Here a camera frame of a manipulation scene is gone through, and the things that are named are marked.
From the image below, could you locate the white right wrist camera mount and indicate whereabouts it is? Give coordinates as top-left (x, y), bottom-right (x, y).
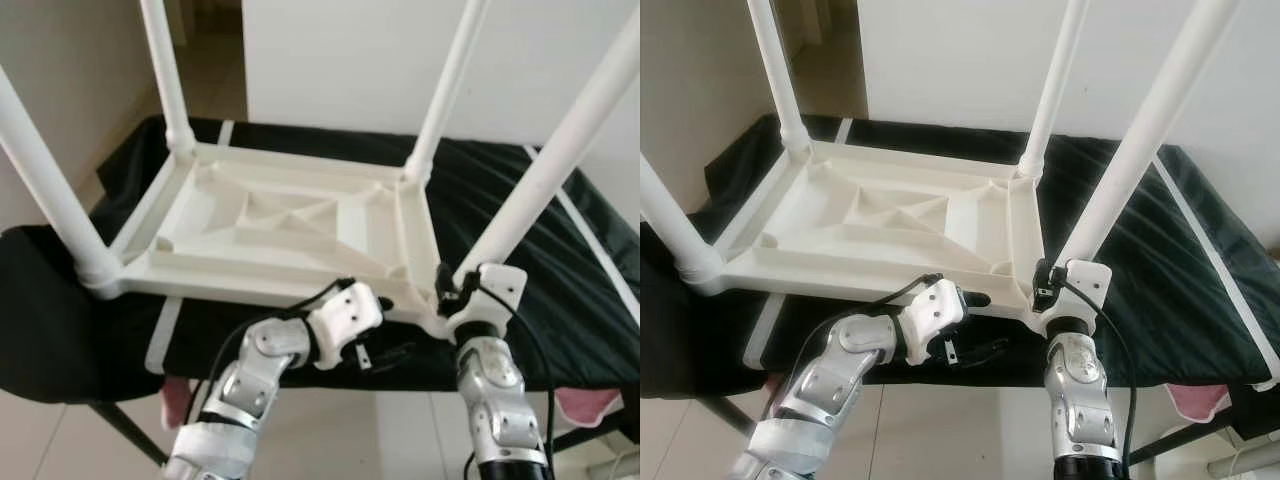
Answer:
top-left (440, 263), bottom-right (529, 347)
top-left (1040, 260), bottom-right (1114, 337)

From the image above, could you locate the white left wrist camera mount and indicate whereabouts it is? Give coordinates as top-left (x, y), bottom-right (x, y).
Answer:
top-left (895, 280), bottom-right (967, 367)
top-left (305, 282), bottom-right (387, 374)

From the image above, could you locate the pink cloth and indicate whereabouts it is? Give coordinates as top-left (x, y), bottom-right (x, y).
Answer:
top-left (555, 388), bottom-right (602, 430)
top-left (1170, 385), bottom-right (1234, 422)
top-left (160, 378), bottom-right (194, 432)

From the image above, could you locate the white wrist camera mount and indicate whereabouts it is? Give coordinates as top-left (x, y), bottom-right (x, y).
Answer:
top-left (440, 263), bottom-right (529, 347)
top-left (1040, 260), bottom-right (1114, 337)
top-left (305, 282), bottom-right (387, 374)
top-left (895, 280), bottom-right (967, 367)

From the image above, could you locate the white round floor base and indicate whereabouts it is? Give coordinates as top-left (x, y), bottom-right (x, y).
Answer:
top-left (1205, 440), bottom-right (1280, 480)

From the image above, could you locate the white plastic table top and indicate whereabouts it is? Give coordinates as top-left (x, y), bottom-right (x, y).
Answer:
top-left (85, 143), bottom-right (472, 337)
top-left (690, 140), bottom-right (1062, 324)

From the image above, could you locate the black metal table leg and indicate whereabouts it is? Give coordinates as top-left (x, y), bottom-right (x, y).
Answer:
top-left (1130, 405), bottom-right (1280, 467)
top-left (90, 400), bottom-right (167, 467)
top-left (700, 395), bottom-right (757, 437)
top-left (550, 410), bottom-right (641, 457)

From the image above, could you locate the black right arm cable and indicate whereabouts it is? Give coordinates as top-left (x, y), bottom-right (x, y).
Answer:
top-left (1065, 279), bottom-right (1137, 468)
top-left (465, 282), bottom-right (557, 480)

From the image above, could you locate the white plastic table leg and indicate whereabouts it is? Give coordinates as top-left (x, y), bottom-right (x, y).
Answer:
top-left (0, 65), bottom-right (122, 300)
top-left (1018, 0), bottom-right (1092, 183)
top-left (745, 0), bottom-right (814, 160)
top-left (405, 0), bottom-right (492, 187)
top-left (640, 155), bottom-right (727, 297)
top-left (140, 0), bottom-right (199, 162)
top-left (455, 10), bottom-right (641, 292)
top-left (1055, 0), bottom-right (1242, 277)

